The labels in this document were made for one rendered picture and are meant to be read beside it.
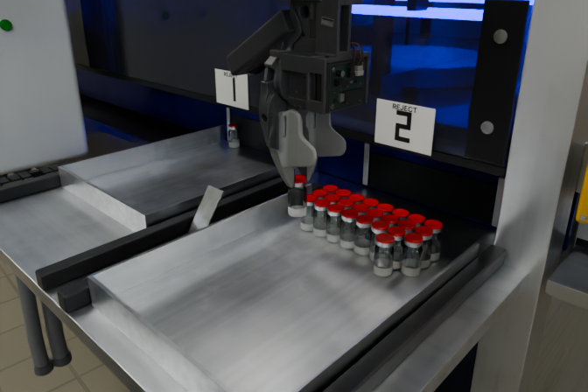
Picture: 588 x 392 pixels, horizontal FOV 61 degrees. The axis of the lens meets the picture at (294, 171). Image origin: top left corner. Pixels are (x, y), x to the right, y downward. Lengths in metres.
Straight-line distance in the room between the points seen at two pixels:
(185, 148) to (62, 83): 0.36
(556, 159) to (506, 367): 0.28
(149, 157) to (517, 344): 0.67
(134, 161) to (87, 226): 0.23
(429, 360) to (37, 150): 0.98
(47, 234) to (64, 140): 0.54
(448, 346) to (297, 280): 0.17
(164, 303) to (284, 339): 0.14
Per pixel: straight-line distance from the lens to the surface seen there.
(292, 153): 0.53
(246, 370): 0.47
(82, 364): 1.92
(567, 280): 0.66
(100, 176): 0.92
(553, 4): 0.57
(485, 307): 0.57
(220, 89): 0.90
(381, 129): 0.68
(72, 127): 1.26
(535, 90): 0.59
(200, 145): 1.02
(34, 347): 1.57
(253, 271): 0.59
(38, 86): 1.22
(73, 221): 0.77
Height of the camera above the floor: 1.20
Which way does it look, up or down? 21 degrees down
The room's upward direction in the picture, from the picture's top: straight up
